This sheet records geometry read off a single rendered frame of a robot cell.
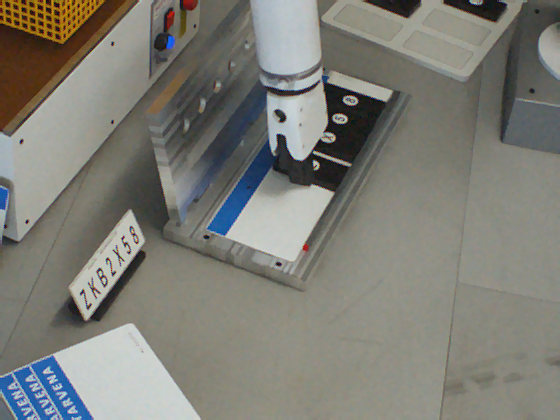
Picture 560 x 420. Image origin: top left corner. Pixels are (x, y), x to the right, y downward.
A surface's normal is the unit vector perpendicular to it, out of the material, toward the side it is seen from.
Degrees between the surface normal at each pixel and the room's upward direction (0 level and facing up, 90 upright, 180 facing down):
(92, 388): 0
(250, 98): 76
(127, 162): 0
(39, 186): 90
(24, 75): 0
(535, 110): 90
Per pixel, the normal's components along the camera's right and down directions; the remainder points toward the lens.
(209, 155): 0.90, 0.16
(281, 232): 0.07, -0.71
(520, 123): -0.21, 0.67
